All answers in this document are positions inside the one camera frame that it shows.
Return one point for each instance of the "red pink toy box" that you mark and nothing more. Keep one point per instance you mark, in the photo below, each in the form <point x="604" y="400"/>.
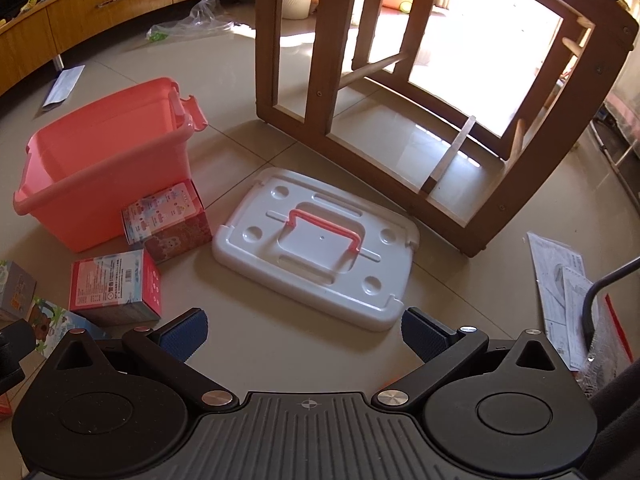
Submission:
<point x="168" y="223"/>

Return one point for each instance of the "wooden cabinet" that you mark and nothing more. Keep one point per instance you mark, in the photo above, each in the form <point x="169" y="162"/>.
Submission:
<point x="52" y="27"/>

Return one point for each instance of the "white bin lid pink handle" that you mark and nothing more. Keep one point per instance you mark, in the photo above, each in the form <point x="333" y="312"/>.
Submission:
<point x="321" y="246"/>

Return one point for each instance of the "printed paper sheets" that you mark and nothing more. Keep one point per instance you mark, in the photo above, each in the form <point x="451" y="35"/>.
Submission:
<point x="562" y="287"/>

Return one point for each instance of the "bear palm tree box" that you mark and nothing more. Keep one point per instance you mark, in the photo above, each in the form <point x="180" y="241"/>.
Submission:
<point x="50" y="324"/>

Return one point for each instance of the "white envelope on floor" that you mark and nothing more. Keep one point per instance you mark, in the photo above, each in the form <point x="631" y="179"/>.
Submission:
<point x="63" y="86"/>

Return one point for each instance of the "blue purple bear box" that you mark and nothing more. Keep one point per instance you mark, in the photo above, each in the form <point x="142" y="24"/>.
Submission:
<point x="17" y="288"/>

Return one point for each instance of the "pink plastic storage bin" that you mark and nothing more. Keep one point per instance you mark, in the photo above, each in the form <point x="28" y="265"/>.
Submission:
<point x="84" y="168"/>

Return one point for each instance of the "pink blue label box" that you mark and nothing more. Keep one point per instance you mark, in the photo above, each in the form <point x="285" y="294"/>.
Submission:
<point x="116" y="289"/>

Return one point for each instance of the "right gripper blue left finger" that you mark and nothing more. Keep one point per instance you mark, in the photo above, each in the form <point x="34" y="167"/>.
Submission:
<point x="161" y="355"/>

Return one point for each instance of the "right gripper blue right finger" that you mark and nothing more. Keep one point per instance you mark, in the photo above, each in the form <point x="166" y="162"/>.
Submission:
<point x="444" y="352"/>

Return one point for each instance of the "white woven basket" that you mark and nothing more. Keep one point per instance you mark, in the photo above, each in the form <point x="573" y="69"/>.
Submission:
<point x="295" y="10"/>

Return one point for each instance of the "clear plastic bag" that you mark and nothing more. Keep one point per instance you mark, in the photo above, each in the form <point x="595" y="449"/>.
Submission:
<point x="206" y="19"/>

